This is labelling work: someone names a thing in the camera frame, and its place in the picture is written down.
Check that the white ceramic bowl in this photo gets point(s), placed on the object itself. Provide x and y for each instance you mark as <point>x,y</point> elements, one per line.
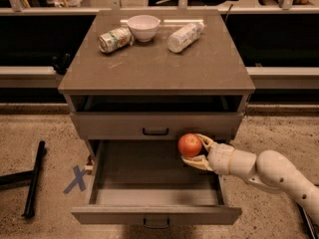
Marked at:
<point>144,27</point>

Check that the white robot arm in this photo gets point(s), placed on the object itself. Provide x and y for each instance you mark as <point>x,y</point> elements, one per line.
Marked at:
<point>269,171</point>

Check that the blue tape cross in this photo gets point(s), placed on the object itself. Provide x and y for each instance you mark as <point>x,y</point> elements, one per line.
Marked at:
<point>77,181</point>

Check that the black stand leg right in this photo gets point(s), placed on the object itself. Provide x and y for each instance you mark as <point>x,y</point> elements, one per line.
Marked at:
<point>311,228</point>

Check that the open grey middle drawer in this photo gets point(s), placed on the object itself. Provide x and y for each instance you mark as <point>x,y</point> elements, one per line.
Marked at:
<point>145,182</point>

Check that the white plastic bottle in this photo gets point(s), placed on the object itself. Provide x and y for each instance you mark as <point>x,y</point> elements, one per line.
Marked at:
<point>183,37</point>

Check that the red apple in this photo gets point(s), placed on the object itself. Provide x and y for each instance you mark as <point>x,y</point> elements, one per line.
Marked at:
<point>189,145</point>

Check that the black stand leg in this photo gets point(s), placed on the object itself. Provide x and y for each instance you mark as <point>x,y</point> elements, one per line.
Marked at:
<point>311,228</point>
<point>30,176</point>

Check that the black stand leg left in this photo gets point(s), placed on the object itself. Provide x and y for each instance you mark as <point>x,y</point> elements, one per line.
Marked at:
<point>30,176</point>

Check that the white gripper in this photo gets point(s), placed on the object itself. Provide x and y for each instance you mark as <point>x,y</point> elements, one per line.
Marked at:
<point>220,158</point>

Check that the black clamp on ledge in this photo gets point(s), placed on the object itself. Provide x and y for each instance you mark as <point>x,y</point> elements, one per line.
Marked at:
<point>61,64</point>

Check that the green white drink can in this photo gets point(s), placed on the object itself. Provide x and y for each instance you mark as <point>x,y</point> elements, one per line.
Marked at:
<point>115,39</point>

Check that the grey drawer cabinet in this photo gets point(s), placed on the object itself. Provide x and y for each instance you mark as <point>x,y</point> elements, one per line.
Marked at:
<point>206,77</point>

